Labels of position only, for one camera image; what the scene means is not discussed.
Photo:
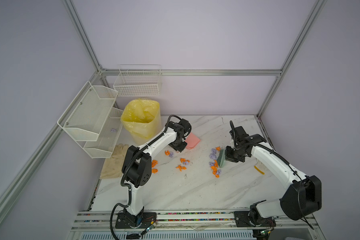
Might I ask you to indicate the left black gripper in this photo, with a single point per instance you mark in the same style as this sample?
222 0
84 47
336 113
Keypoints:
180 149

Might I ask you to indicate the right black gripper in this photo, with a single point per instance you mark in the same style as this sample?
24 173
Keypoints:
228 157

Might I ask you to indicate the pink dustpan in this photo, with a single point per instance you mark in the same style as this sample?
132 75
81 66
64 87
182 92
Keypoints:
192 141

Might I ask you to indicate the green hand brush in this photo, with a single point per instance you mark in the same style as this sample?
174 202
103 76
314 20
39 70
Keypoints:
221 158

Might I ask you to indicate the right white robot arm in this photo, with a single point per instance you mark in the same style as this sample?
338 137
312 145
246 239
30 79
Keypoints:
303 193

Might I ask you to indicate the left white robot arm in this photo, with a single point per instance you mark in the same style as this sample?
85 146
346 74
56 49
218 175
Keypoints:
137 168

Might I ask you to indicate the orange purple scraps centre left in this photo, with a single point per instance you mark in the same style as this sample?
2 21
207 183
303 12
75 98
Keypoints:
183 162

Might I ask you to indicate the orange paper scraps far left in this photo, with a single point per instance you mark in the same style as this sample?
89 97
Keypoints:
154 163

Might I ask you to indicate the yellow strip on table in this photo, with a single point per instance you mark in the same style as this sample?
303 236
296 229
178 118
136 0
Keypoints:
261 172

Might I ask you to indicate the orange purple scrap pile centre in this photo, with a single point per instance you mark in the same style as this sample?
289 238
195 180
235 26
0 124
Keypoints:
214 164

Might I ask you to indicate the beige trash bin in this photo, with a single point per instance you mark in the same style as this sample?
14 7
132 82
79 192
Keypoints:
148 136

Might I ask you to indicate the yellow plastic bin liner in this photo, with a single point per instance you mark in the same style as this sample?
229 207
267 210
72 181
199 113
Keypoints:
141 117

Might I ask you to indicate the cream fabric glove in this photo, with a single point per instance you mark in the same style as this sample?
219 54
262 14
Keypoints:
112 167

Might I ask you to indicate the white mesh lower shelf basket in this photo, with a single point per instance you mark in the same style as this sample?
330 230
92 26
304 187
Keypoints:
104 146

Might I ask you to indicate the white mesh shelf basket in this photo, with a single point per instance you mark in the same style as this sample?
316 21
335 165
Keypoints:
104 146
84 119

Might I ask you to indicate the white mesh upper shelf basket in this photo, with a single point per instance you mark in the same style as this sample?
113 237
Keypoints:
84 119

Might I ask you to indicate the white wire wall basket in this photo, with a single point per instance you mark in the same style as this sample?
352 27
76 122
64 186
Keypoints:
138 80

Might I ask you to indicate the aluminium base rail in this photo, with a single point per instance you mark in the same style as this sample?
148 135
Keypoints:
193 225

